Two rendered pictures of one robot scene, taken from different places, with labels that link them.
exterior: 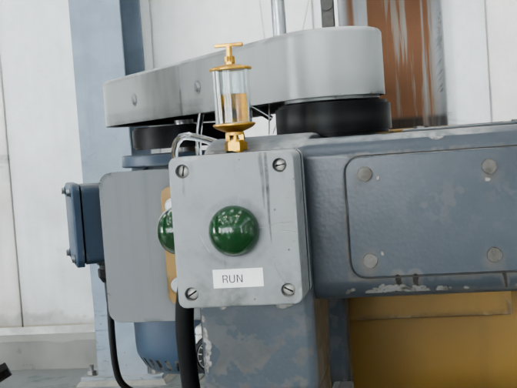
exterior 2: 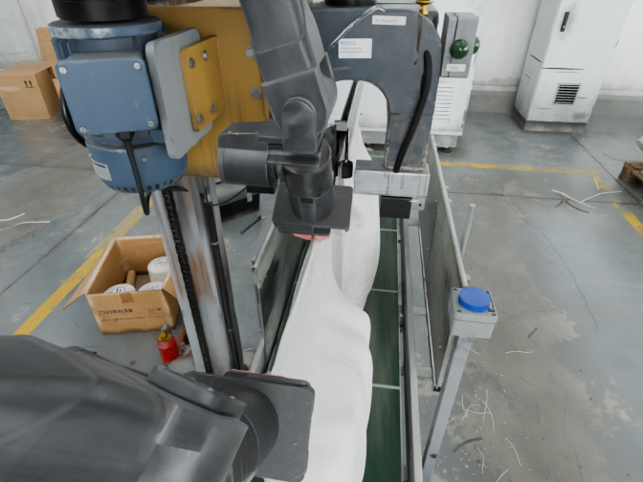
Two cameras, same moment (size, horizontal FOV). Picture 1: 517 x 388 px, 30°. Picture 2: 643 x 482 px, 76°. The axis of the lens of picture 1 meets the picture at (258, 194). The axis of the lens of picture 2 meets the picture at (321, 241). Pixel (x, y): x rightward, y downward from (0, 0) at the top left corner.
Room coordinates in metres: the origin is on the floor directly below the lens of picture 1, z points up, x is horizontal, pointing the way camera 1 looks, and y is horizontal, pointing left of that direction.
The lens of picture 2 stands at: (0.84, 0.76, 1.41)
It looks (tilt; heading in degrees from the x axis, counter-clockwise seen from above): 35 degrees down; 268
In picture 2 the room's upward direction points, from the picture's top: straight up
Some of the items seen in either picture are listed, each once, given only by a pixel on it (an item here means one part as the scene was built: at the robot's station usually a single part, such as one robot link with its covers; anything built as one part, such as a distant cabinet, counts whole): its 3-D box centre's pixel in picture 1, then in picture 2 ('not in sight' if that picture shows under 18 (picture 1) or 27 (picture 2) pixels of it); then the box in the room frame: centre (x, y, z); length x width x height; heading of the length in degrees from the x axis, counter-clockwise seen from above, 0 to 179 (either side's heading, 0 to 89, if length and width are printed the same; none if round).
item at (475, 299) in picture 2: not in sight; (474, 300); (0.51, 0.16, 0.84); 0.06 x 0.06 x 0.02
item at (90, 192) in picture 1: (101, 231); (116, 99); (1.09, 0.18, 1.25); 0.10 x 0.08 x 0.12; 15
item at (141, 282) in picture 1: (235, 239); (192, 81); (1.03, 0.03, 1.23); 0.28 x 0.07 x 0.16; 80
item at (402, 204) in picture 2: not in sight; (402, 203); (0.64, 0.01, 0.98); 0.09 x 0.05 x 0.05; 170
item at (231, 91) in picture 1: (231, 96); not in sight; (0.65, 0.01, 1.37); 0.03 x 0.02 x 0.03; 80
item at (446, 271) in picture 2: not in sight; (434, 236); (0.36, -0.52, 0.54); 1.05 x 0.02 x 0.41; 80
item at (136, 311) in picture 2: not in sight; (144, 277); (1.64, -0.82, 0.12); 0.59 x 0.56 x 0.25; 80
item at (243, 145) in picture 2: not in sight; (271, 139); (0.88, 0.31, 1.24); 0.11 x 0.09 x 0.12; 169
